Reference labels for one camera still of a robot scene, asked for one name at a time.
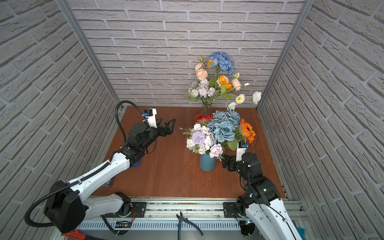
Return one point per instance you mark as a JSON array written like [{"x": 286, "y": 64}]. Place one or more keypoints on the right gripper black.
[{"x": 226, "y": 162}]

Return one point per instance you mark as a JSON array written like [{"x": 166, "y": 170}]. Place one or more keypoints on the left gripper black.
[{"x": 162, "y": 129}]

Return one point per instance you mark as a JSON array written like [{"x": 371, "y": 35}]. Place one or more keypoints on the teal ceramic vase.
[{"x": 207, "y": 163}]

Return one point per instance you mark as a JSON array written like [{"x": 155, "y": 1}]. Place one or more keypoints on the white lilac bouquet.
[
  {"x": 201, "y": 141},
  {"x": 201, "y": 91}
]

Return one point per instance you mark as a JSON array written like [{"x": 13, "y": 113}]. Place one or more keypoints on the orange gerbera flower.
[{"x": 244, "y": 136}]

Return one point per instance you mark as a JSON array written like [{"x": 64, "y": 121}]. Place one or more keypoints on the red gerbera flower stem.
[{"x": 204, "y": 118}]

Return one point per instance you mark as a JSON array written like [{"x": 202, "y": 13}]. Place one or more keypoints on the dusty blue hydrangea stem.
[{"x": 223, "y": 125}]

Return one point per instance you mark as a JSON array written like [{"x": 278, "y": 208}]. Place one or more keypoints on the clear glass vase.
[{"x": 207, "y": 108}]

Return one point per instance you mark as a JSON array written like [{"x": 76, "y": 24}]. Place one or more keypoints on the white ranunculus flower stem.
[{"x": 241, "y": 98}]

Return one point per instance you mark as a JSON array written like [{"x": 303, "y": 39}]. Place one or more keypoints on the peach rose flower stem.
[{"x": 231, "y": 82}]

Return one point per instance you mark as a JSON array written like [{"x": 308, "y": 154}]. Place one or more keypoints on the blue hydrangea flower stem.
[{"x": 221, "y": 56}]

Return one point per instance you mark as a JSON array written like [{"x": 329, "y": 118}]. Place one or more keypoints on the orange yellow flower stem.
[{"x": 219, "y": 66}]

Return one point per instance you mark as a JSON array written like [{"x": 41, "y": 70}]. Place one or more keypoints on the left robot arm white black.
[{"x": 72, "y": 202}]

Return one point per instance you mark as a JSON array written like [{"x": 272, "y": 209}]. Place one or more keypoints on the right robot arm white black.
[{"x": 261, "y": 203}]

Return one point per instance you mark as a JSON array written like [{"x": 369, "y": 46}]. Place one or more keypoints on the blue oval dish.
[{"x": 136, "y": 164}]

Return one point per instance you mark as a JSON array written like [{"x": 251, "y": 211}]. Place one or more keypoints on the red clamp tool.
[{"x": 76, "y": 234}]

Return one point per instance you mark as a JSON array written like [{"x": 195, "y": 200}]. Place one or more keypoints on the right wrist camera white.
[{"x": 241, "y": 149}]

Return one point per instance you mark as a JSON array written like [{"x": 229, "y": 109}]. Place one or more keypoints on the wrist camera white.
[
  {"x": 241, "y": 149},
  {"x": 149, "y": 118}
]

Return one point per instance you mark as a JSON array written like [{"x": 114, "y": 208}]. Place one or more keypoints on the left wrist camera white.
[{"x": 149, "y": 118}]

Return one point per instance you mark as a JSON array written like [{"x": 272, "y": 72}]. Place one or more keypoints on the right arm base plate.
[{"x": 235, "y": 209}]

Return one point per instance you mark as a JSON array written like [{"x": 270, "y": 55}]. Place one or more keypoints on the blue handled pliers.
[{"x": 182, "y": 220}]

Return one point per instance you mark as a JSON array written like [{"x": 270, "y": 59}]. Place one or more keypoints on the aluminium mounting rail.
[{"x": 209, "y": 214}]

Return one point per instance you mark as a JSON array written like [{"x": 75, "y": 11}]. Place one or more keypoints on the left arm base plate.
[{"x": 129, "y": 210}]

